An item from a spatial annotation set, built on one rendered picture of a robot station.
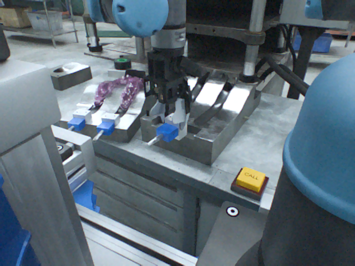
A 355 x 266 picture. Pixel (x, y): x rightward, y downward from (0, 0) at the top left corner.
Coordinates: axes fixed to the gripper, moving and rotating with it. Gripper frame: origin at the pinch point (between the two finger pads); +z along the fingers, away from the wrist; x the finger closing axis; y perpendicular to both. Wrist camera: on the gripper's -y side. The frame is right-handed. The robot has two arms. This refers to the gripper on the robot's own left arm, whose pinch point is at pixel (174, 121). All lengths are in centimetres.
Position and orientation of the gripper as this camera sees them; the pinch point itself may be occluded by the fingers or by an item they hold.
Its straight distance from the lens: 68.7
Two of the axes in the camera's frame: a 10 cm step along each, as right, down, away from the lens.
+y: -6.1, 4.2, -6.7
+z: 0.0, 8.4, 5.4
